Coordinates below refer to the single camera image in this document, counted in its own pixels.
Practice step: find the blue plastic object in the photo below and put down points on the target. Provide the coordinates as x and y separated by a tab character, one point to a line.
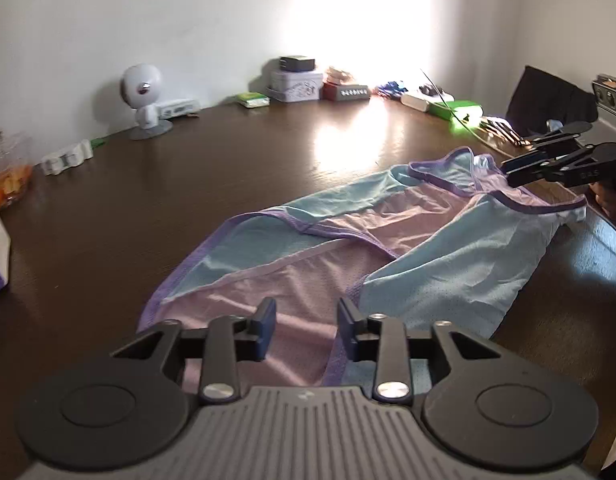
392	89

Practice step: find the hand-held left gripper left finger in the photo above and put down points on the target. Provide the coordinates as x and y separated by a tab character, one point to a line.
267	332

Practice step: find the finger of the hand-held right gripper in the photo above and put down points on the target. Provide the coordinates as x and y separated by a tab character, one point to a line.
523	170
553	139

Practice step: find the brown striped object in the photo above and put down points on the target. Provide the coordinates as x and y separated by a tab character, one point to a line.
503	131

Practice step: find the green box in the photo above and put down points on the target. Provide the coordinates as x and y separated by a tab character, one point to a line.
455	110

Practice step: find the red-sided digital desk clock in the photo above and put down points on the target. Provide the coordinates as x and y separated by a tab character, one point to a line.
350	93

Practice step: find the green tissue pack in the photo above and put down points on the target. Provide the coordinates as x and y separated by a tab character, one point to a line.
253	100

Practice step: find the black cloth on chair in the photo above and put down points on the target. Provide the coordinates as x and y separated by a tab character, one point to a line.
548	100

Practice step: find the white printed tin box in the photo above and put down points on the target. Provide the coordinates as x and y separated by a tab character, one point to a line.
294	87

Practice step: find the white flat box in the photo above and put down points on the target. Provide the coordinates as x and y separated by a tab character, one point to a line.
415	100

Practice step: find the white flat device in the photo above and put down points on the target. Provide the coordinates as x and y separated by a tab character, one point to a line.
180	108

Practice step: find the pink wrapped packet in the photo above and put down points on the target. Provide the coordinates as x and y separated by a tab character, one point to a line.
340	75

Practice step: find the clear container of orange fruit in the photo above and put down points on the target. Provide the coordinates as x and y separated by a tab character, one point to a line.
7	180

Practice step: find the small green packet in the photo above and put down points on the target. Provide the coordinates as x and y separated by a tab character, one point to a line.
98	142

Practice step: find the black small device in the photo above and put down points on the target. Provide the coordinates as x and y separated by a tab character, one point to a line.
430	90

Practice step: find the grey metal appliance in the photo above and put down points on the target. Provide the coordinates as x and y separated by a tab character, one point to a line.
610	97

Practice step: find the person's right hand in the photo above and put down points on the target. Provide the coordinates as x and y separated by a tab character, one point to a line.
610	202

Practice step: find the white power strip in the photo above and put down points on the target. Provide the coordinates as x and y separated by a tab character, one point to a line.
65	157

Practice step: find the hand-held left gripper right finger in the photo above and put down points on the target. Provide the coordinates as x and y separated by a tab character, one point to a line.
345	335

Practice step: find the white round-head figure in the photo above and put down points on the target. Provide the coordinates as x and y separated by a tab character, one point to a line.
140	90

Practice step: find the black small box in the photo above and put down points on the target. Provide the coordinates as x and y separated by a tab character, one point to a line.
297	64

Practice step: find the pink blue purple tank top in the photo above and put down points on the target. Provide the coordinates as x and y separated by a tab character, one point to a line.
438	270

